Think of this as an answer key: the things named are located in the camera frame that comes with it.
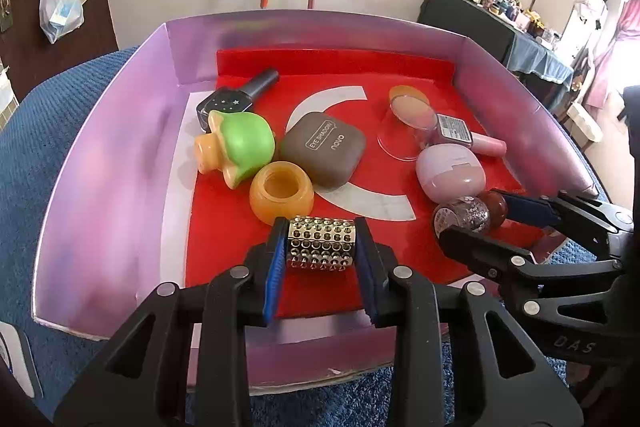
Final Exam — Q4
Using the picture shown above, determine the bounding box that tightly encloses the pink nail polish bottle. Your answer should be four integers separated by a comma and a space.
430, 113, 507, 155

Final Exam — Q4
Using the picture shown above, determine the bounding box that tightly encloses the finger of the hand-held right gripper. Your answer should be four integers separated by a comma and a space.
492, 189, 640, 260
437, 226, 622, 319

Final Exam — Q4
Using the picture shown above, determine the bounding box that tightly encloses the blue tablecloth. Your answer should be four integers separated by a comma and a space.
507, 29, 575, 85

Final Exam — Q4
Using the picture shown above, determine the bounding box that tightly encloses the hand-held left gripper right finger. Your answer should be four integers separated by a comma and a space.
352, 217, 586, 427

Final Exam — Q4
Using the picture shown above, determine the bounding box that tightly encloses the pink curtain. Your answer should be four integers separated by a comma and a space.
582, 0, 640, 108

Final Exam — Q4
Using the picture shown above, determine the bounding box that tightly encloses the red board with white crescent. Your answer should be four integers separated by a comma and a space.
184, 49, 546, 320

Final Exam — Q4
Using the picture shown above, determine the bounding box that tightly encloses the brown eyeshadow case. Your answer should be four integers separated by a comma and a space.
279, 109, 367, 194

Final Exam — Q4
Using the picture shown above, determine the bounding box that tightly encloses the black panel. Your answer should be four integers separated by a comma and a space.
417, 0, 518, 70

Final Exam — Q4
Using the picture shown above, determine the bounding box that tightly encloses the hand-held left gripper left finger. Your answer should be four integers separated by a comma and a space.
52, 217, 291, 427

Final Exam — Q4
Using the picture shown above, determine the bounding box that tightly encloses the brown door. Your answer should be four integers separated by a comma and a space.
0, 0, 120, 102

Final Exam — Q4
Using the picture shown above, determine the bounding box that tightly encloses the amber round jar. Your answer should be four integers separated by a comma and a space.
249, 161, 316, 227

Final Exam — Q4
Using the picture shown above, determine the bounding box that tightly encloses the black nail polish bottle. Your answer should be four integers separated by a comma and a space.
196, 68, 280, 132

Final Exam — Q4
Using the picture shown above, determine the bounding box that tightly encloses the white power bank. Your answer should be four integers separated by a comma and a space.
0, 322, 43, 400

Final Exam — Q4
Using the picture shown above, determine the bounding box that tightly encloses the glitter nail polish bottle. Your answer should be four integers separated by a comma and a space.
432, 192, 508, 240

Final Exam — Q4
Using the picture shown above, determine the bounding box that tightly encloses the pink oval case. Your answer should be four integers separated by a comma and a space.
415, 144, 487, 204

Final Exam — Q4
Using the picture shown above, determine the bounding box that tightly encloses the hanging clear plastic bag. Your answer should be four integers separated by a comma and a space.
39, 0, 85, 45

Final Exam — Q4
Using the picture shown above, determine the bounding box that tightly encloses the clear plastic cup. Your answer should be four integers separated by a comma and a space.
377, 96, 441, 162

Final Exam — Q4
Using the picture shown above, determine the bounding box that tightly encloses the gold studded cuff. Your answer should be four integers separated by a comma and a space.
285, 215, 358, 275

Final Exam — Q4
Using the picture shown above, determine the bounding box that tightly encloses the blue towel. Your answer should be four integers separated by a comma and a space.
0, 47, 571, 427

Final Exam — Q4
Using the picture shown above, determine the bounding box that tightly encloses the purple cardboard box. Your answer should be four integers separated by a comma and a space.
31, 9, 600, 395

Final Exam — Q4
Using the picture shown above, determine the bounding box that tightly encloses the green and yellow toy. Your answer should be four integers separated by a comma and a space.
194, 109, 277, 190

